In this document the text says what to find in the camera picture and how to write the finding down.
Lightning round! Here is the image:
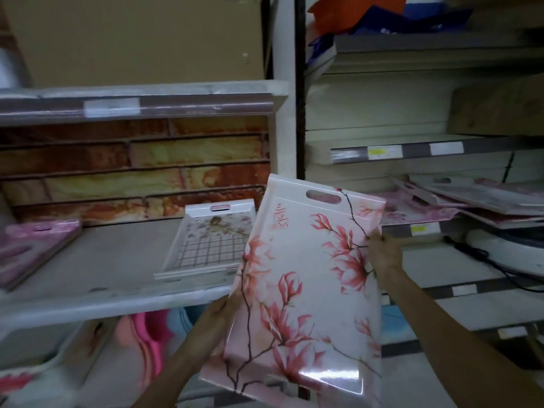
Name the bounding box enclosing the person's right forearm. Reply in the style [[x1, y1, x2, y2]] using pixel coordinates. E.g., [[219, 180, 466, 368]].
[[378, 267, 544, 408]]

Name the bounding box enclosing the person's left hand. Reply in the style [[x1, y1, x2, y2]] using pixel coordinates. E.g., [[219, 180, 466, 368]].
[[198, 288, 243, 349]]

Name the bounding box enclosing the blue bag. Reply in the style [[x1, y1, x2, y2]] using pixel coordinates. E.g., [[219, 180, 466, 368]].
[[307, 3, 473, 66]]

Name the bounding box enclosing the white tray with pink print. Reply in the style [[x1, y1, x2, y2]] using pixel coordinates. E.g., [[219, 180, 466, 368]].
[[407, 176, 544, 215]]

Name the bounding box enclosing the pink plastic scoop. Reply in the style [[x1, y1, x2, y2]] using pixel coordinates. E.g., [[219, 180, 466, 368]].
[[112, 309, 172, 387]]

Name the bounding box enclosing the large plain cardboard box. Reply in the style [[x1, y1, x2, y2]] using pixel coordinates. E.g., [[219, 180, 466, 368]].
[[4, 0, 273, 88]]

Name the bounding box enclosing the orange bag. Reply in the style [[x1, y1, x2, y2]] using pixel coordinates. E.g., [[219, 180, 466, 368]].
[[307, 0, 409, 33]]

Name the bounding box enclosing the round white electric cooker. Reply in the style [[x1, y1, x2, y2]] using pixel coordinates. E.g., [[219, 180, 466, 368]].
[[465, 228, 544, 278]]

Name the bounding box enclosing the person's left forearm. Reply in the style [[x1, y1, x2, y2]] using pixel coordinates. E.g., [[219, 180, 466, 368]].
[[129, 331, 222, 408]]

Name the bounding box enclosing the white magnolia print tray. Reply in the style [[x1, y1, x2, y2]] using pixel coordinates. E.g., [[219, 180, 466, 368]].
[[199, 173, 386, 408]]

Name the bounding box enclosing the black power cord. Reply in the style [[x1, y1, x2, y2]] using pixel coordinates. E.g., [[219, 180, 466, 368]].
[[444, 235, 544, 294]]

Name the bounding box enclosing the blue plastic scoop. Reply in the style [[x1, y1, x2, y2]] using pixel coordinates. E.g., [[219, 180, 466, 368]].
[[168, 304, 207, 334]]

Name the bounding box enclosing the stack of pink floral trays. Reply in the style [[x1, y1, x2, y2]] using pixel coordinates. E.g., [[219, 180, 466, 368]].
[[0, 219, 82, 292]]

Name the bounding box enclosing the person's right hand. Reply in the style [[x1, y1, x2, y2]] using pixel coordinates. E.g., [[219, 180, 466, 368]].
[[364, 229, 405, 285]]

